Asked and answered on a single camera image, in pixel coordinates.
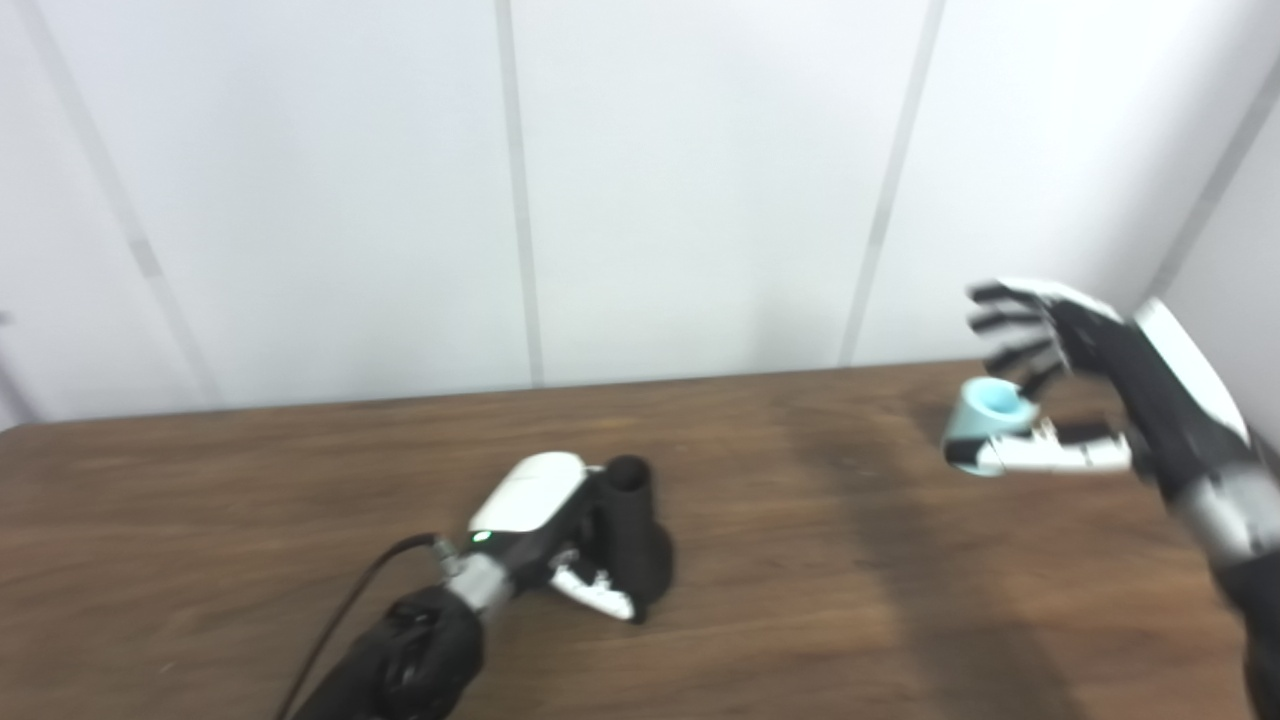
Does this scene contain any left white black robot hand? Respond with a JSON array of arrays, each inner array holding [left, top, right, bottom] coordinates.
[[467, 452, 641, 623]]

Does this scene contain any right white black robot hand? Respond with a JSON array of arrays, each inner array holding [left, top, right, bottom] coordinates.
[[943, 278, 1256, 501]]

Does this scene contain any black flared nozzle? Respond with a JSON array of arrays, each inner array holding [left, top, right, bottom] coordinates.
[[595, 455, 675, 626]]

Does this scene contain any light-blue hose piece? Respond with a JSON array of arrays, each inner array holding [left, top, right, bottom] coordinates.
[[945, 377, 1041, 478]]

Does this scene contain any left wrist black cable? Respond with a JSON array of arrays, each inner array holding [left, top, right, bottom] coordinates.
[[275, 533, 466, 720]]

